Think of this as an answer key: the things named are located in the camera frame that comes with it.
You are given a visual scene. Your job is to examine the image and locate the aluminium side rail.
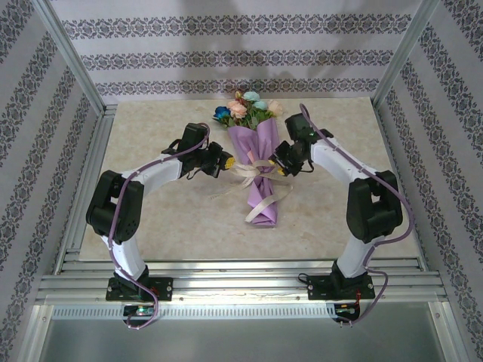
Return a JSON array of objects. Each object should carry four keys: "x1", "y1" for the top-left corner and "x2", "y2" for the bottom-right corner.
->
[
  {"x1": 54, "y1": 105, "x2": 116, "y2": 275},
  {"x1": 376, "y1": 107, "x2": 429, "y2": 267}
]

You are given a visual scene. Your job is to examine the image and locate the aluminium frame cross rail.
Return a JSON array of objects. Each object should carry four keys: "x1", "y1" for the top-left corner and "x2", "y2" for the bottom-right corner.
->
[{"x1": 35, "y1": 257, "x2": 448, "y2": 305}]

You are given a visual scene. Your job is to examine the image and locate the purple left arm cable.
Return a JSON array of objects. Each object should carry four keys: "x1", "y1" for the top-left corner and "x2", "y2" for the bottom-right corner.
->
[{"x1": 106, "y1": 122, "x2": 211, "y2": 332}]

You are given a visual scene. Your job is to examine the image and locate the controller board with LED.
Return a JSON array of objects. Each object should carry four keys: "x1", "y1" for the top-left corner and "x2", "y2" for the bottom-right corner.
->
[
  {"x1": 123, "y1": 305, "x2": 156, "y2": 317},
  {"x1": 334, "y1": 303, "x2": 360, "y2": 318}
]

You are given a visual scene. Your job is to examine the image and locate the aluminium frame post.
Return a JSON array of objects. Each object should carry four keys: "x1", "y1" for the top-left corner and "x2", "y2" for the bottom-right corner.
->
[
  {"x1": 32, "y1": 0, "x2": 109, "y2": 116},
  {"x1": 371, "y1": 0, "x2": 441, "y2": 111}
]

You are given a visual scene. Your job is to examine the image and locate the slotted grey cable duct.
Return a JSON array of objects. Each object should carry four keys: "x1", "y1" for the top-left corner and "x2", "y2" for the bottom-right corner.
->
[{"x1": 48, "y1": 303, "x2": 433, "y2": 321}]

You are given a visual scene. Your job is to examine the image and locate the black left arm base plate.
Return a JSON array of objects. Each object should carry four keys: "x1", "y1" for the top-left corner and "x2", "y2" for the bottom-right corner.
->
[{"x1": 105, "y1": 277, "x2": 174, "y2": 302}]

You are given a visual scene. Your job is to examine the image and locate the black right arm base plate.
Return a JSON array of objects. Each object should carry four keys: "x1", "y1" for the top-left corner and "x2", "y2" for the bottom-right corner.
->
[{"x1": 307, "y1": 274, "x2": 375, "y2": 302}]

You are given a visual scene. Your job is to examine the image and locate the cream ribbon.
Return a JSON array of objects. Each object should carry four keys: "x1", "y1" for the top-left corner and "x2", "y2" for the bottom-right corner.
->
[{"x1": 209, "y1": 158, "x2": 294, "y2": 223}]

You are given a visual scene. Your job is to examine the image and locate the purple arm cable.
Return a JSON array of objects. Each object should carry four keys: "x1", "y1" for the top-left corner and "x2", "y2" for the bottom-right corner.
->
[
  {"x1": 299, "y1": 103, "x2": 414, "y2": 328},
  {"x1": 106, "y1": 122, "x2": 211, "y2": 332}
]

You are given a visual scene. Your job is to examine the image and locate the artificial flower bunch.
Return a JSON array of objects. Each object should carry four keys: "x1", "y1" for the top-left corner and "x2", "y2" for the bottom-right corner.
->
[{"x1": 212, "y1": 89, "x2": 284, "y2": 129}]

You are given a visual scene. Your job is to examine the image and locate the grey metal panel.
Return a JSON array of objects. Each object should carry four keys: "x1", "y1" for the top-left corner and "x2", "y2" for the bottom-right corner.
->
[{"x1": 37, "y1": 319, "x2": 446, "y2": 362}]

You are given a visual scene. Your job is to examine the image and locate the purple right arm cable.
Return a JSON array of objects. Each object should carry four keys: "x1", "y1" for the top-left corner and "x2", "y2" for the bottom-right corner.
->
[{"x1": 299, "y1": 103, "x2": 414, "y2": 328}]

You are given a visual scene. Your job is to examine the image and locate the pink and purple wrapping paper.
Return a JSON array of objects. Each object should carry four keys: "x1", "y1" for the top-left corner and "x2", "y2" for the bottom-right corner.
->
[{"x1": 226, "y1": 119, "x2": 280, "y2": 228}]

